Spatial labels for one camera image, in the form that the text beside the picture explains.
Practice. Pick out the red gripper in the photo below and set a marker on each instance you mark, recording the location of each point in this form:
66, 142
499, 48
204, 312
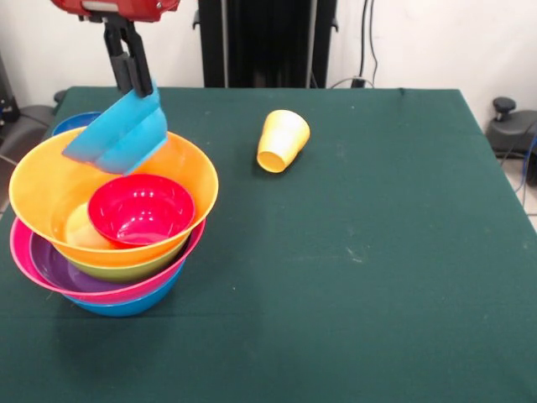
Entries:
126, 6

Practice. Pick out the small light blue bowl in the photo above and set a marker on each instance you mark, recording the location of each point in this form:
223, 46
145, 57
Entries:
121, 134

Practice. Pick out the small red bowl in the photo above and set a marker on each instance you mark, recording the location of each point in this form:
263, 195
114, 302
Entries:
142, 210

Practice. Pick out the large orange bowl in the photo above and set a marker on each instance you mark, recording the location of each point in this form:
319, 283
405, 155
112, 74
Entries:
42, 184

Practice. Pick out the yellow cup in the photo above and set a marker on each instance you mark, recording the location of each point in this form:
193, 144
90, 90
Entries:
285, 134

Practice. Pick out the green bowl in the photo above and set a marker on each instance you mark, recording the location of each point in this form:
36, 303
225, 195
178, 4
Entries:
126, 273

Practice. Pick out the large pink bowl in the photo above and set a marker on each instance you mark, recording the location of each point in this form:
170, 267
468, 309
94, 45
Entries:
19, 252

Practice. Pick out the purple bowl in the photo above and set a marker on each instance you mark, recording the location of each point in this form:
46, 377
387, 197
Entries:
50, 268

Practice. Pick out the black table clamp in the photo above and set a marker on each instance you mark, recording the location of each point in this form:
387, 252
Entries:
59, 96

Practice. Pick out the small dark blue bowl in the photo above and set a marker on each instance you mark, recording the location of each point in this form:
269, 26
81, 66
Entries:
71, 124

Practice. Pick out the black chair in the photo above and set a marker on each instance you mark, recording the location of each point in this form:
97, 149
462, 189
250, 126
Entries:
25, 126

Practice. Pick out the large light blue bowl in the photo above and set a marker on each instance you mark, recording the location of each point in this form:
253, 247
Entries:
126, 308

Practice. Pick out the dark green tablecloth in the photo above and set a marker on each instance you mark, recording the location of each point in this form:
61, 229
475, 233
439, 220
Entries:
377, 336

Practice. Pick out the black knobbed device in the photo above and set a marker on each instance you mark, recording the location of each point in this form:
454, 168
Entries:
509, 130

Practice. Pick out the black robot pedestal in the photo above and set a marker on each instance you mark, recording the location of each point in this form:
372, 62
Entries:
268, 42

